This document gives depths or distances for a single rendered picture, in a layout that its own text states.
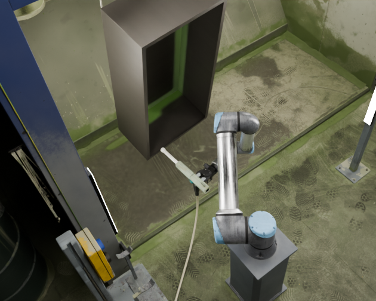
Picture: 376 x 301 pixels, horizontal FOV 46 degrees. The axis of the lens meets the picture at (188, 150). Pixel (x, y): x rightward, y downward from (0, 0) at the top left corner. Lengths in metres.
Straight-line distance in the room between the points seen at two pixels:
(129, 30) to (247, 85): 2.17
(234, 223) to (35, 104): 1.21
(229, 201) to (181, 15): 1.03
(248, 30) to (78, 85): 1.78
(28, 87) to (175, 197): 2.03
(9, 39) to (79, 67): 2.28
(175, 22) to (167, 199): 1.62
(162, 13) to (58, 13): 1.58
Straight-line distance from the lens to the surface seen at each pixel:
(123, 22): 2.38
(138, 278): 2.44
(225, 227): 2.40
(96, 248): 1.70
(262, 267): 2.59
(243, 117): 2.49
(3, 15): 1.58
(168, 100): 3.53
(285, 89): 4.28
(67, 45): 3.86
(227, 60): 4.45
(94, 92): 3.91
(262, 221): 2.41
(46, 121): 1.87
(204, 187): 2.94
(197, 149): 3.79
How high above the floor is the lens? 3.02
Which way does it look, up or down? 52 degrees down
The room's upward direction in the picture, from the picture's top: 7 degrees counter-clockwise
